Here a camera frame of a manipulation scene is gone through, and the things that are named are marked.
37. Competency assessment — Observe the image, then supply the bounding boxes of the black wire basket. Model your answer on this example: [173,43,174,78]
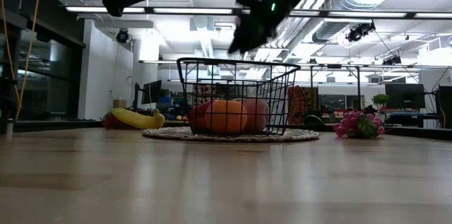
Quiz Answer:
[175,57,302,136]

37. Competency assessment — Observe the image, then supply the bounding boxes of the yellow banana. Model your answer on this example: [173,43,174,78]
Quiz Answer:
[110,107,167,130]

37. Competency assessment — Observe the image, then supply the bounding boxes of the orange fruit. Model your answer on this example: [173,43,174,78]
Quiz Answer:
[203,100,249,134]

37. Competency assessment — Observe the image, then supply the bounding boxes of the pink grape bunch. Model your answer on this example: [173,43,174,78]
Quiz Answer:
[333,110,386,139]

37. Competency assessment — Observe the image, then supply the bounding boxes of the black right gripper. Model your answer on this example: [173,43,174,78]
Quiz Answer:
[227,0,301,54]

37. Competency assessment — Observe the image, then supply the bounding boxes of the pink peach fruit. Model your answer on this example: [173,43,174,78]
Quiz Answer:
[242,98,270,134]

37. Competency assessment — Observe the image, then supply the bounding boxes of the black spotlight cluster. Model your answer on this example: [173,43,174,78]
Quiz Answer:
[381,55,403,66]
[345,21,376,43]

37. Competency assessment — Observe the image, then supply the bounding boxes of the yellow power cable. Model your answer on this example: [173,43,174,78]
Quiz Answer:
[0,0,42,121]

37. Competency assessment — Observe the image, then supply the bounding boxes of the silver ventilation duct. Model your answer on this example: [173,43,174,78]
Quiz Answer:
[312,0,389,44]

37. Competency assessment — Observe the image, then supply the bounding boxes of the dark red grape bunch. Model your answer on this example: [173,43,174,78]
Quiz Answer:
[101,112,123,129]

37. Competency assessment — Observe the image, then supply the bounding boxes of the green potted plant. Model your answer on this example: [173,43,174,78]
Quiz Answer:
[371,93,390,124]

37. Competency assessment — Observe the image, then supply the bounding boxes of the black computer monitor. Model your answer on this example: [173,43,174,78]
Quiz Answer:
[437,85,452,129]
[133,79,163,110]
[384,83,426,110]

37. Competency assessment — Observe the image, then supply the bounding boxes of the black frame post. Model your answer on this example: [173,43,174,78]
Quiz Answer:
[0,15,22,137]

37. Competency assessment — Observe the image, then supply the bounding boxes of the red patterned wall hanging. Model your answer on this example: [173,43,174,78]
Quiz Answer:
[287,86,319,124]

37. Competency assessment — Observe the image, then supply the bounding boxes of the black overhead light beam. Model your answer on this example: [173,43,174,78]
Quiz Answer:
[63,6,452,20]

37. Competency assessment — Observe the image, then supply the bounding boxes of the black desk stand frame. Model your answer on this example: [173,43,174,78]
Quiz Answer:
[309,64,362,114]

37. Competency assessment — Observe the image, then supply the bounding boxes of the black ceiling spotlight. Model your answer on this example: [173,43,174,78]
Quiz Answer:
[115,28,130,44]

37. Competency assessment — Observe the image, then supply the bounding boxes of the round woven placemat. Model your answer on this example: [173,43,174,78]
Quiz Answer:
[141,126,321,143]

